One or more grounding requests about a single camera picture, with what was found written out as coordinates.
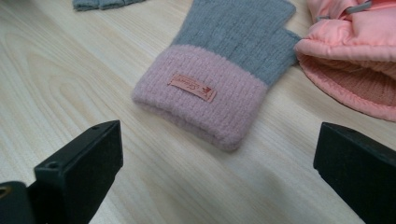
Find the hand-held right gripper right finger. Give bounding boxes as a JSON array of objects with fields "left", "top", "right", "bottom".
[{"left": 313, "top": 121, "right": 396, "bottom": 224}]

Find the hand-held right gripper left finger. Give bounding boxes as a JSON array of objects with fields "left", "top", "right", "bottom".
[{"left": 27, "top": 119, "right": 124, "bottom": 224}]

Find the grey and pink knit glove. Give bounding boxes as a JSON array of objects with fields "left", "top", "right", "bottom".
[
  {"left": 72, "top": 0, "right": 148, "bottom": 12},
  {"left": 132, "top": 0, "right": 303, "bottom": 153}
]

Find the pink padded ski glove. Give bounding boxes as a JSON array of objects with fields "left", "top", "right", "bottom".
[{"left": 293, "top": 0, "right": 396, "bottom": 123}]

